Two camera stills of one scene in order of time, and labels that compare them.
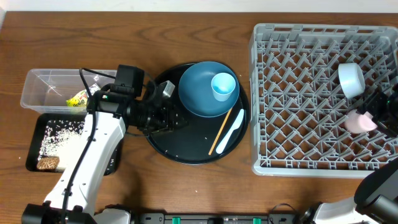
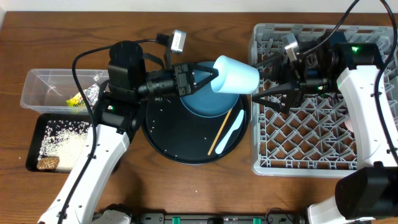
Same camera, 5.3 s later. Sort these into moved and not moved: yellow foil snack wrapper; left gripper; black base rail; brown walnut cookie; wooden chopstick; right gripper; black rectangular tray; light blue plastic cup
Moved: right gripper; left gripper; light blue plastic cup
Not moved: black base rail; black rectangular tray; brown walnut cookie; yellow foil snack wrapper; wooden chopstick
